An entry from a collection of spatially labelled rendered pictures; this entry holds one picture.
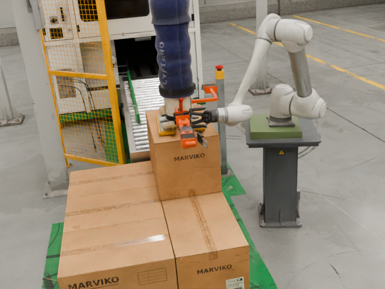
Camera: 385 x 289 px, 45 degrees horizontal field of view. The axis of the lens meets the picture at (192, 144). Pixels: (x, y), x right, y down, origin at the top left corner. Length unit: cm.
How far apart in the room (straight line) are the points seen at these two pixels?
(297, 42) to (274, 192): 122
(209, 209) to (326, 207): 134
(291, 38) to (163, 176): 112
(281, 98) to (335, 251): 113
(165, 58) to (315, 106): 104
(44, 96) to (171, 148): 162
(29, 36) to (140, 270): 224
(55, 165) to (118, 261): 199
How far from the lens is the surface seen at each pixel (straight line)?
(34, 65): 403
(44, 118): 415
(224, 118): 270
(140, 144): 380
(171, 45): 277
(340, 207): 392
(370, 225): 374
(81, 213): 295
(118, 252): 255
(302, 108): 314
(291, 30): 278
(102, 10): 397
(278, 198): 352
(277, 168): 340
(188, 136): 238
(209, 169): 289
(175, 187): 291
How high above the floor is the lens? 204
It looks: 24 degrees down
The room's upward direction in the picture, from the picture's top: 4 degrees counter-clockwise
